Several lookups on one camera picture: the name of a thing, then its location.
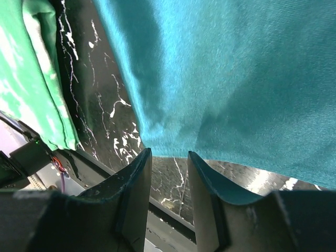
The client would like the teal satin napkin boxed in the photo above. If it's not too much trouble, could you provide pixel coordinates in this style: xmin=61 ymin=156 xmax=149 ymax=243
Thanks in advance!
xmin=95 ymin=1 xmax=335 ymax=188

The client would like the black marble pattern mat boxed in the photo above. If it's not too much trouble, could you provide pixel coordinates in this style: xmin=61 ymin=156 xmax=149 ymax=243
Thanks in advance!
xmin=50 ymin=1 xmax=326 ymax=225

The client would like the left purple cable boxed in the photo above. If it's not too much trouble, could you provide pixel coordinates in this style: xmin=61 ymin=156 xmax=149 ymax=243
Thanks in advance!
xmin=59 ymin=172 xmax=68 ymax=196

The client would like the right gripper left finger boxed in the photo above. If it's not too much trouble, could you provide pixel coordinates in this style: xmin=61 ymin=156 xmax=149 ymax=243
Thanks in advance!
xmin=1 ymin=149 xmax=152 ymax=251

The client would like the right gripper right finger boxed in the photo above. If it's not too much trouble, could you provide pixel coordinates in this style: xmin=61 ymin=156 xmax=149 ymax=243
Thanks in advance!
xmin=187 ymin=151 xmax=335 ymax=251

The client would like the green tie-dye cloth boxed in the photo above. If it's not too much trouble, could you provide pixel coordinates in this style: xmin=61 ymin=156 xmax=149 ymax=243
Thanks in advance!
xmin=1 ymin=1 xmax=79 ymax=151

